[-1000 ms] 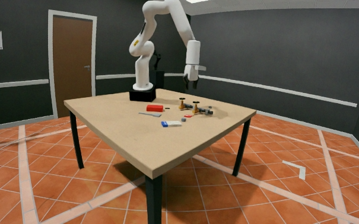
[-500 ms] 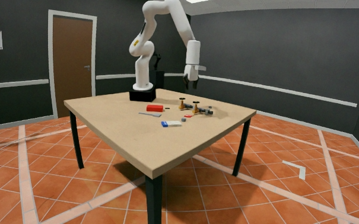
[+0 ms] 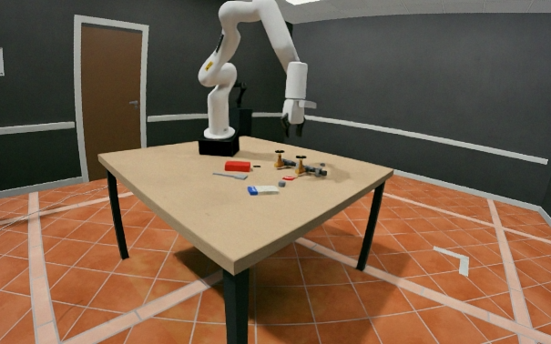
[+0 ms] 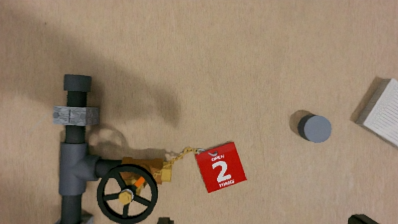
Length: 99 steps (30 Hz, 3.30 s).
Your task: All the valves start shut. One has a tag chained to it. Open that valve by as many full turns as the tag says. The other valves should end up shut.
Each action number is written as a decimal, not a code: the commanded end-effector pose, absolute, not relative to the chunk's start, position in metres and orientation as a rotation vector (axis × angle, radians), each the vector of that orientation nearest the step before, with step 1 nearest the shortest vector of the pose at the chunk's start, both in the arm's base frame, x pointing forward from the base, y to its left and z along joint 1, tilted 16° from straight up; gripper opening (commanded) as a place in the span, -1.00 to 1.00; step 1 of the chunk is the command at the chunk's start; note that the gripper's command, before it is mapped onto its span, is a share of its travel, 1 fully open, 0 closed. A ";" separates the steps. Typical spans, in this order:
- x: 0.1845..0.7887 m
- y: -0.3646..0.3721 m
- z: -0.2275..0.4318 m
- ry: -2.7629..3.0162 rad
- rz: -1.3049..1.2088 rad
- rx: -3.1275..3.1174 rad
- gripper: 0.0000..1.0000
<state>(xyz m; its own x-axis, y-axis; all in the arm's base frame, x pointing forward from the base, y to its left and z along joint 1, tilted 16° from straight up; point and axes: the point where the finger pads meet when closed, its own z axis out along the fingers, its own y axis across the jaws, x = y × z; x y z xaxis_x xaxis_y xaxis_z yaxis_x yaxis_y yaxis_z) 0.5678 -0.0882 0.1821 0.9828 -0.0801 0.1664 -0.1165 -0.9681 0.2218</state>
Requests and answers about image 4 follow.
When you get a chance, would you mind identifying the grey cylinder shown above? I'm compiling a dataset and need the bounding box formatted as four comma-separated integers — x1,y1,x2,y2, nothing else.
298,115,332,143

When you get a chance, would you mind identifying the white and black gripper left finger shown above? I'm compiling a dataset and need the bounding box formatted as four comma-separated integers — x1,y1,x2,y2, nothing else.
157,217,174,224

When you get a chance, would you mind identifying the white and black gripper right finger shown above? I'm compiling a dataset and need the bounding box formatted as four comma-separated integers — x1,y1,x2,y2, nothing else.
347,214,379,224

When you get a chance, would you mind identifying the red tag with gold chain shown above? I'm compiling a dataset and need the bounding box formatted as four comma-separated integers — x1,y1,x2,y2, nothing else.
153,141,247,193

